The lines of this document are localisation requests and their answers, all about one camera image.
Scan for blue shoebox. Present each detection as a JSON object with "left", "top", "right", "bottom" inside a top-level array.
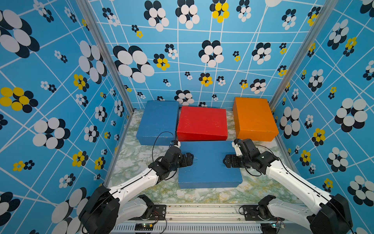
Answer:
[
  {"left": 136, "top": 101, "right": 179, "bottom": 146},
  {"left": 178, "top": 141, "right": 243, "bottom": 189}
]

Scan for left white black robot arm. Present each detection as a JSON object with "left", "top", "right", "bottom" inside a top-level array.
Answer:
[{"left": 79, "top": 145, "right": 194, "bottom": 234}]

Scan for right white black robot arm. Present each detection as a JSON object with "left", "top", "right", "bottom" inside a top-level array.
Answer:
[{"left": 223, "top": 139, "right": 353, "bottom": 234}]

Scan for red shoebox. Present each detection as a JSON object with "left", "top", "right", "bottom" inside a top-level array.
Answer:
[{"left": 177, "top": 106, "right": 228, "bottom": 141}]

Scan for orange shoebox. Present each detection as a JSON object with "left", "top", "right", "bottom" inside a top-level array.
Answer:
[{"left": 233, "top": 97, "right": 279, "bottom": 141}]

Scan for left green circuit board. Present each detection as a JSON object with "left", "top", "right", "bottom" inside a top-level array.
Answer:
[{"left": 134, "top": 223, "right": 154, "bottom": 232}]

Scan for green circuit board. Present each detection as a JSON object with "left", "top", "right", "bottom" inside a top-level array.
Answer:
[
  {"left": 134, "top": 223, "right": 154, "bottom": 232},
  {"left": 261, "top": 223, "right": 284, "bottom": 234}
]

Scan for right green circuit board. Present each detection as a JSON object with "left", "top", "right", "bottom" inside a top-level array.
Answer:
[{"left": 261, "top": 223, "right": 284, "bottom": 234}]

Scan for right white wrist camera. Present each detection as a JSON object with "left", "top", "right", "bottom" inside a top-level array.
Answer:
[{"left": 232, "top": 139, "right": 242, "bottom": 157}]

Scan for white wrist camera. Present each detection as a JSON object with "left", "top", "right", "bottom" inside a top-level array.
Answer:
[
  {"left": 172, "top": 140, "right": 181, "bottom": 148},
  {"left": 232, "top": 139, "right": 242, "bottom": 157}
]

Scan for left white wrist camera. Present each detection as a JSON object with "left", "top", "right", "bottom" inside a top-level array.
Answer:
[{"left": 172, "top": 140, "right": 181, "bottom": 148}]

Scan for left black camera cable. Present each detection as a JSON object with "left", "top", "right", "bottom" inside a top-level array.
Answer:
[{"left": 151, "top": 131, "right": 178, "bottom": 182}]

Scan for black camera cable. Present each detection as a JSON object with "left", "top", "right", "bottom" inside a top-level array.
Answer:
[
  {"left": 151, "top": 131, "right": 178, "bottom": 182},
  {"left": 244, "top": 144, "right": 355, "bottom": 234}
]

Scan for right black camera cable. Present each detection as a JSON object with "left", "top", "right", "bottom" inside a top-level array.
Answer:
[{"left": 244, "top": 144, "right": 355, "bottom": 234}]

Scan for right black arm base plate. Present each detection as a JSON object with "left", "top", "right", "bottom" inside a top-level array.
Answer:
[{"left": 238, "top": 205, "right": 285, "bottom": 222}]

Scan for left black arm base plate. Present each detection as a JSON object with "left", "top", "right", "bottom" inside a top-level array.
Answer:
[{"left": 130, "top": 204, "right": 167, "bottom": 221}]

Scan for aluminium front rail frame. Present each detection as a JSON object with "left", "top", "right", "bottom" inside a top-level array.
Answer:
[{"left": 78, "top": 202, "right": 334, "bottom": 234}]

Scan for left aluminium corner post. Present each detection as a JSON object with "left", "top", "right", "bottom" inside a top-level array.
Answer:
[{"left": 77, "top": 0, "right": 134, "bottom": 117}]

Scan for aluminium corner post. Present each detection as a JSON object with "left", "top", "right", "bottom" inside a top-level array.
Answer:
[
  {"left": 77, "top": 0, "right": 134, "bottom": 117},
  {"left": 269, "top": 0, "right": 339, "bottom": 110}
]

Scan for right aluminium corner post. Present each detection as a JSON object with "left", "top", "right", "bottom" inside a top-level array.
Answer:
[{"left": 269, "top": 0, "right": 339, "bottom": 110}]

